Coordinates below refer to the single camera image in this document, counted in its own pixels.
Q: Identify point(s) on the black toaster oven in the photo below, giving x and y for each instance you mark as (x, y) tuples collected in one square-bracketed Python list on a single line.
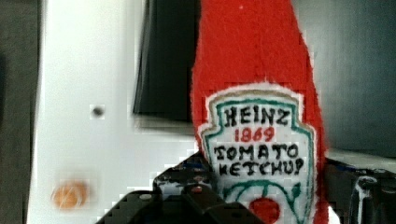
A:
[(352, 45)]

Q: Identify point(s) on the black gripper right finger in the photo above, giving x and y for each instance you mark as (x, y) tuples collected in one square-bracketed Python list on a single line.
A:
[(361, 195)]

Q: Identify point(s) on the orange slice toy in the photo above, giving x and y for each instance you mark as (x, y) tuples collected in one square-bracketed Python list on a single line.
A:
[(70, 195)]

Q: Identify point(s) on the red plush ketchup bottle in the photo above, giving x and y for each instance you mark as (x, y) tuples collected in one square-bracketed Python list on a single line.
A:
[(255, 110)]

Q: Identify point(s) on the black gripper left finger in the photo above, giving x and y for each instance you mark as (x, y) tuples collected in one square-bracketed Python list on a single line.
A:
[(181, 195)]

